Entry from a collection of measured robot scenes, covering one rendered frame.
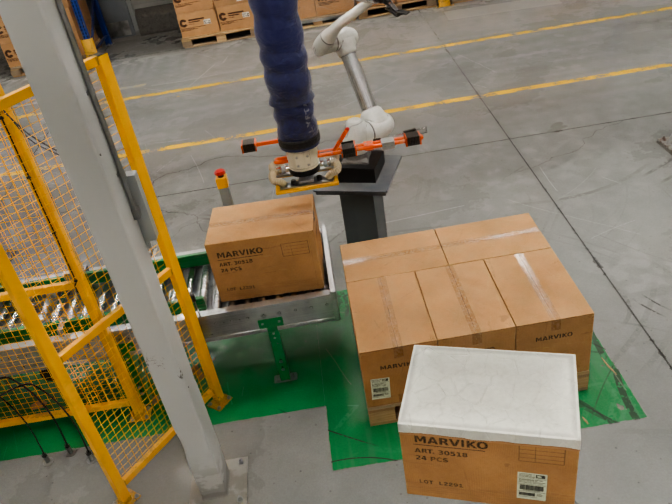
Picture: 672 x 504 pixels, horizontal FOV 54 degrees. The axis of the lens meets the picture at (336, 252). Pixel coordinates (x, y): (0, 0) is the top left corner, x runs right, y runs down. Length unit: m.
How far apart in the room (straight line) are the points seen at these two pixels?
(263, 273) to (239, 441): 0.94
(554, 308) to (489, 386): 1.16
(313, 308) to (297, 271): 0.23
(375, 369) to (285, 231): 0.88
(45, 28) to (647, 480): 3.14
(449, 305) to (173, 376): 1.48
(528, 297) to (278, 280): 1.36
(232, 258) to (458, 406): 1.73
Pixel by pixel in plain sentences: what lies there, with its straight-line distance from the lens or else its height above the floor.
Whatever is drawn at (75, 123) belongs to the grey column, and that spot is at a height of 2.06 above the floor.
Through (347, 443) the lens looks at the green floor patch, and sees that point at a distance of 3.70.
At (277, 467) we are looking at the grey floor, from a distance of 3.68.
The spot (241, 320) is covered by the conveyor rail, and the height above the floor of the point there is 0.52.
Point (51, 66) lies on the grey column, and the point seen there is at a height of 2.26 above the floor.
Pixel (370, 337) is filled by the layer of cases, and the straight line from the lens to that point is 3.44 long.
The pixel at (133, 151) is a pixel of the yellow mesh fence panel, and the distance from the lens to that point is 3.15.
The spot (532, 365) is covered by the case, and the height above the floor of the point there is 1.02.
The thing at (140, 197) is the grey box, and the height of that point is 1.67.
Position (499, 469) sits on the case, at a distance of 2.51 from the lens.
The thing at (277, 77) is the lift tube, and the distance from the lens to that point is 3.36.
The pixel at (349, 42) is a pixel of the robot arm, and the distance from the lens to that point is 4.48.
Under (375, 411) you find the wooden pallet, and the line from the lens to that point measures 3.67.
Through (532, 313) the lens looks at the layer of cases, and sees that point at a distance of 3.54.
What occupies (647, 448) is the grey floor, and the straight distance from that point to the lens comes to 3.73.
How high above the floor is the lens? 2.83
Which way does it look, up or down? 34 degrees down
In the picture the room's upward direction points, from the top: 10 degrees counter-clockwise
